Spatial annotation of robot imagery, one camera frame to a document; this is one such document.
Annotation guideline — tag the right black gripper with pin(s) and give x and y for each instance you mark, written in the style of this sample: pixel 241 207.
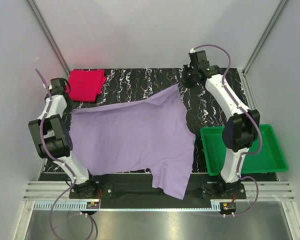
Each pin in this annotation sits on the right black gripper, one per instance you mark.
pixel 186 68

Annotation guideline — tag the lavender t shirt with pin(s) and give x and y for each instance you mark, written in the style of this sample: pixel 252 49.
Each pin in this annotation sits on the lavender t shirt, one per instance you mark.
pixel 147 134

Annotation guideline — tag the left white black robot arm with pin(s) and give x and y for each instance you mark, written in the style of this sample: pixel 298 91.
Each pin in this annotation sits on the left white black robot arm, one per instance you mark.
pixel 53 142

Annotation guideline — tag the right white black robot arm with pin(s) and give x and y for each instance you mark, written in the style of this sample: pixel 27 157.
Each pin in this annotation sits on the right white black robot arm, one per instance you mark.
pixel 242 124

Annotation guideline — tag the black marbled table mat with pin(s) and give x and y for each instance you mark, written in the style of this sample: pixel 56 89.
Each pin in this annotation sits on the black marbled table mat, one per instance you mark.
pixel 134 84

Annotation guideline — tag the folded pink t shirt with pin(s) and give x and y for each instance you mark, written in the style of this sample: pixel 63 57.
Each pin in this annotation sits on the folded pink t shirt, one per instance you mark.
pixel 85 85

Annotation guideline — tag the green plastic tray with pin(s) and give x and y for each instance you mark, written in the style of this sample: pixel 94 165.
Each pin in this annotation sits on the green plastic tray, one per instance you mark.
pixel 270 159

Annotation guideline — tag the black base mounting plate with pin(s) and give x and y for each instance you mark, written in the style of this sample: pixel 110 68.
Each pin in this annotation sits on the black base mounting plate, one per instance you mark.
pixel 128 189

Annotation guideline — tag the right connector board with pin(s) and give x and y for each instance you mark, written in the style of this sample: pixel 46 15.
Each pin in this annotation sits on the right connector board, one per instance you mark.
pixel 229 206

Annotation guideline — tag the connector board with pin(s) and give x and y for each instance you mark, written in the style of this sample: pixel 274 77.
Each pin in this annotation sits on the connector board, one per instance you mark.
pixel 93 205
pixel 229 206

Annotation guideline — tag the left connector board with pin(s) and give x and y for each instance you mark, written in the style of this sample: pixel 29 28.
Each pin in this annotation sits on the left connector board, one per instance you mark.
pixel 93 205

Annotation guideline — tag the white slotted cable duct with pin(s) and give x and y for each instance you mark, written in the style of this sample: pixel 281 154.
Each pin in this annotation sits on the white slotted cable duct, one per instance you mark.
pixel 80 205

